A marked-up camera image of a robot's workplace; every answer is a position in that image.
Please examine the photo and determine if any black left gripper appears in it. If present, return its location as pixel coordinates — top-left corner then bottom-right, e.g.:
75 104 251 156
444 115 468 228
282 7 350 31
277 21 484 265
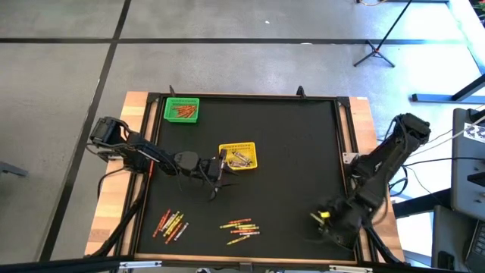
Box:
199 148 240 202

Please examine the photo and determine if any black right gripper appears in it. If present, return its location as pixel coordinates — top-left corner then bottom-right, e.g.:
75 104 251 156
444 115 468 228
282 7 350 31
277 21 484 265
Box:
319 196 374 250

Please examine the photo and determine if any yellow plastic basket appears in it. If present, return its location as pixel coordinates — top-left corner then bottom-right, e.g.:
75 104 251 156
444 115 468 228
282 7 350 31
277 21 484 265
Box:
218 141 258 171

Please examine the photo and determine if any green plastic basket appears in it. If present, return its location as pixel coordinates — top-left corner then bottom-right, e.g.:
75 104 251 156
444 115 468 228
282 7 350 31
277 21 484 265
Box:
163 96 201 124

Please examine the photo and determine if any grey equipment box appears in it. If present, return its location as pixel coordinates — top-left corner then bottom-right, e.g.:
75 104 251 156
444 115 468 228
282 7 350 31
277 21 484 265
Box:
430 206 485 273

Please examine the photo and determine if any grey equipment case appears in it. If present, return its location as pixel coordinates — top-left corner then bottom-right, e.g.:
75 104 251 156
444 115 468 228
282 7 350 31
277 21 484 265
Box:
450 107 485 221

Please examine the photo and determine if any blue black floor beam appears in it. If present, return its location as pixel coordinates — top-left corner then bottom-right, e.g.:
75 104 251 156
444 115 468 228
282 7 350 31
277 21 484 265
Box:
411 74 485 105

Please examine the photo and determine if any black tripod stand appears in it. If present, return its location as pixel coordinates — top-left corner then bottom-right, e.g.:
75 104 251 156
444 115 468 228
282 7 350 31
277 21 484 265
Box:
353 0 414 69

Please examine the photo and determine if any black rig bar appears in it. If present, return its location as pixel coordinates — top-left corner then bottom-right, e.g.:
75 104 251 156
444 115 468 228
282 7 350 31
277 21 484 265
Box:
0 256 134 273

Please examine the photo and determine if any grey floor object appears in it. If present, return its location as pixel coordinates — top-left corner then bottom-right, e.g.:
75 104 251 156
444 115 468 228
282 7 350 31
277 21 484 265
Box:
0 160 30 178

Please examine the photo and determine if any silver metal bracket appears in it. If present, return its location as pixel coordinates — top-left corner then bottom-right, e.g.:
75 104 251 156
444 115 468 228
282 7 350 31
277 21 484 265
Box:
328 265 374 273
117 259 163 271

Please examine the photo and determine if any black aluminium table frame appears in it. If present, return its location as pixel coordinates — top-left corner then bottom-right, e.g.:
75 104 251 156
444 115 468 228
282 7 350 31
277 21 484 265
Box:
115 92 380 266

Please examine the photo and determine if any long black cable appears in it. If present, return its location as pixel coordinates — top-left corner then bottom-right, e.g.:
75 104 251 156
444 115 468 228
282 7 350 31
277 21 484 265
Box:
401 156 485 170

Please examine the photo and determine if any black cable conduit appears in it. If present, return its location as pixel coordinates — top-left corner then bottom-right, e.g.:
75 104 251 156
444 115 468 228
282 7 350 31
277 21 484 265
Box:
89 196 142 259

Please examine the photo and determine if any thin black cable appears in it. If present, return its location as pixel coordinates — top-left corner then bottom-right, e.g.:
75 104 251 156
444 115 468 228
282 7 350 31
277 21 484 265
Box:
96 165 132 200

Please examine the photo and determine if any white cable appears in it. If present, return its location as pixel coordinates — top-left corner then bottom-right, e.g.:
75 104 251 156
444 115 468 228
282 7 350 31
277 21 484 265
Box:
427 115 485 151

